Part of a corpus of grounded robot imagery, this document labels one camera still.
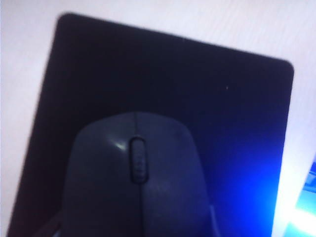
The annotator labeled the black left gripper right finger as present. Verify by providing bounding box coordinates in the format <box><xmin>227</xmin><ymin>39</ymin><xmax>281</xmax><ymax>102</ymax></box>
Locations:
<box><xmin>207</xmin><ymin>204</ymin><xmax>221</xmax><ymax>237</ymax></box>

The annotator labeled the black mouse pad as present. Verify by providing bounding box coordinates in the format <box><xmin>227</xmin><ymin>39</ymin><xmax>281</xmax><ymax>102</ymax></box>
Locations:
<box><xmin>6</xmin><ymin>11</ymin><xmax>295</xmax><ymax>237</ymax></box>

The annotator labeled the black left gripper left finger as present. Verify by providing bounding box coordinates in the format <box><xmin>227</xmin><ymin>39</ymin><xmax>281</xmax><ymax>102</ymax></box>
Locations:
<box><xmin>34</xmin><ymin>209</ymin><xmax>63</xmax><ymax>237</ymax></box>

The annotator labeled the black computer mouse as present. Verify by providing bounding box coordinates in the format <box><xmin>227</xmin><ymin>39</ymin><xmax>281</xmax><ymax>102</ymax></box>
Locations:
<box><xmin>60</xmin><ymin>111</ymin><xmax>217</xmax><ymax>237</ymax></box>

